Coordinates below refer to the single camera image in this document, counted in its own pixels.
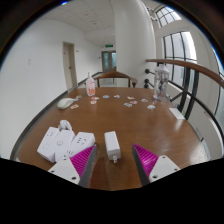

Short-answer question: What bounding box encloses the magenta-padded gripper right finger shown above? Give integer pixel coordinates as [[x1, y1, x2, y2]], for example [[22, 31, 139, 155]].
[[131, 143, 181, 187]]

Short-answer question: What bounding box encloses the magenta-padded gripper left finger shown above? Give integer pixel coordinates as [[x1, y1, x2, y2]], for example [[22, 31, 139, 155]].
[[48, 143, 98, 188]]

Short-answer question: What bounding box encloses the white charger block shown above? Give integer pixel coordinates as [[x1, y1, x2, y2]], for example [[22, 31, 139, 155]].
[[103, 130, 122, 164]]

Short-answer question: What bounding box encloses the white power strip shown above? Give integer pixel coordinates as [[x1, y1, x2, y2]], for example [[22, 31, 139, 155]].
[[63, 131, 97, 160], [36, 126, 76, 163]]

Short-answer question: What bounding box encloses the white paper card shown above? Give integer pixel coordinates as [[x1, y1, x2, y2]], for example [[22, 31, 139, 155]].
[[168, 107, 186, 121]]

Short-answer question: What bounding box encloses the clear plastic water bottle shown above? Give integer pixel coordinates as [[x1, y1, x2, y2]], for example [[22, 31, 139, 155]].
[[152, 63, 171, 102]]

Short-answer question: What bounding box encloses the white bottle with orange label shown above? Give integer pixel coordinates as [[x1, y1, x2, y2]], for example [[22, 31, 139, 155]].
[[85, 72, 97, 98]]

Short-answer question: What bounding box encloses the beige side door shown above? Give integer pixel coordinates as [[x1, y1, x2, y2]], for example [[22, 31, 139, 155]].
[[62, 41, 78, 91]]

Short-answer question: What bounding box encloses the wooden chair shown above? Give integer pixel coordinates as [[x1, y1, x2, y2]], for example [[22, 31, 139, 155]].
[[94, 70, 139, 89]]

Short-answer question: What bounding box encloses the wooden handrail with black balusters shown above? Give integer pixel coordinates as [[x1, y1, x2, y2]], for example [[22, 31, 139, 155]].
[[144, 58, 224, 158]]

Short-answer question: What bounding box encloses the grey double door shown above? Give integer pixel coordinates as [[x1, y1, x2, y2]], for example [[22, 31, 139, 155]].
[[101, 50, 118, 73]]

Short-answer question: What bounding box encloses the tall black-framed window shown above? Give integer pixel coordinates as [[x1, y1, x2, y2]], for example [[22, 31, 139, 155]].
[[162, 30, 224, 111]]

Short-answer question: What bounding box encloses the small slanted skylight window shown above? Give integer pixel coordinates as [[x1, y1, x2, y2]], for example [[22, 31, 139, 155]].
[[155, 5, 183, 28]]

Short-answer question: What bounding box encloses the coiled white cable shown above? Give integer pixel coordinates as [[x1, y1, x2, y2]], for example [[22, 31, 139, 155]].
[[57, 119, 73, 132]]

